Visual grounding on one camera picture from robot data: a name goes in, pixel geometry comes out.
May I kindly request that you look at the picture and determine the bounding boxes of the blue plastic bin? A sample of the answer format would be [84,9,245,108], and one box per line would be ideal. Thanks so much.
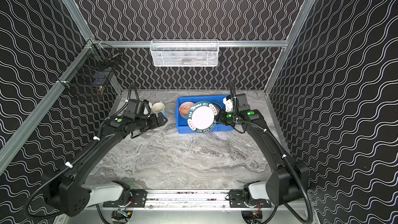
[175,95,232,134]

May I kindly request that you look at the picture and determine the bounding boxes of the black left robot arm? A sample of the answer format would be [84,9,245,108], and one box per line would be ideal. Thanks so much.
[23,97,168,220]

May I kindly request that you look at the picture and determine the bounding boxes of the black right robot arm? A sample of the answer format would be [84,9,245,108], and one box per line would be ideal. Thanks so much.
[218,92,314,224]

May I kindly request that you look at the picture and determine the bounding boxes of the white wire mesh basket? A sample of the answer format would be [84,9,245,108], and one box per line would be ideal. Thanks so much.
[150,39,220,67]

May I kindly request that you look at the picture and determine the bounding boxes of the green rim lettered plate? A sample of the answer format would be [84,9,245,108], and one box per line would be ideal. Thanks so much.
[187,101,219,133]

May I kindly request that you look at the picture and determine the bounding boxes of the orange patterned ceramic bowl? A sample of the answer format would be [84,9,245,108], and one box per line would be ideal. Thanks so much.
[178,101,195,119]

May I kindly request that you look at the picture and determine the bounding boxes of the metal base rail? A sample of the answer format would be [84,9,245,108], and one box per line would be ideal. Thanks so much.
[52,188,315,224]

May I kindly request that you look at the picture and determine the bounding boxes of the black wire basket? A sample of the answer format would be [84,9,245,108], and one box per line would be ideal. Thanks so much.
[62,43,122,102]

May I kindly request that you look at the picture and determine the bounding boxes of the white plate green red rim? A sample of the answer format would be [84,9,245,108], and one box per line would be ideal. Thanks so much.
[210,102,222,115]

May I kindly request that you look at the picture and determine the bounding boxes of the light blue ceramic mug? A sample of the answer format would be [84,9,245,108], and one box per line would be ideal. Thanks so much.
[151,101,166,117]

